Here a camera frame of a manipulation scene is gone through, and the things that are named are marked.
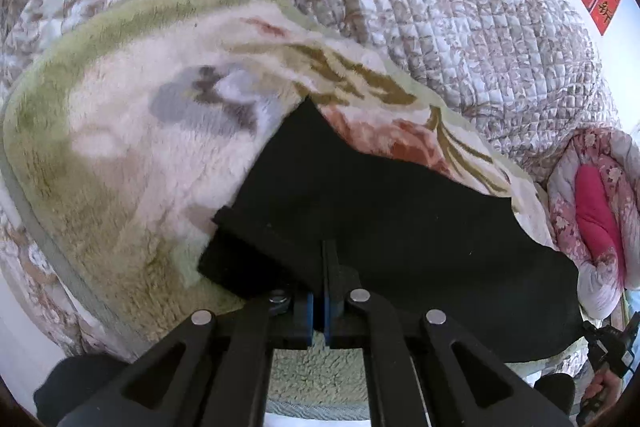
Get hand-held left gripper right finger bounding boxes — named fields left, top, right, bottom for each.
left=322, top=239, right=576, bottom=427

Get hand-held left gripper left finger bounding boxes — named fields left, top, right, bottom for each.
left=55, top=289, right=317, bottom=427

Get black pants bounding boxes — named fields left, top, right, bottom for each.
left=197, top=99, right=586, bottom=364

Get person's right hand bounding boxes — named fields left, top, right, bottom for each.
left=584, top=368, right=622, bottom=414

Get pink floral quilt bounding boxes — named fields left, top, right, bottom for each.
left=547, top=122, right=640, bottom=323

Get floral fleece blanket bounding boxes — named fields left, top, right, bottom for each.
left=0, top=0, right=591, bottom=420

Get dark clothing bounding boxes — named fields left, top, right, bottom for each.
left=34, top=354, right=132, bottom=427

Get quilted beige bedspread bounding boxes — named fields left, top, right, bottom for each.
left=0, top=0, right=623, bottom=358

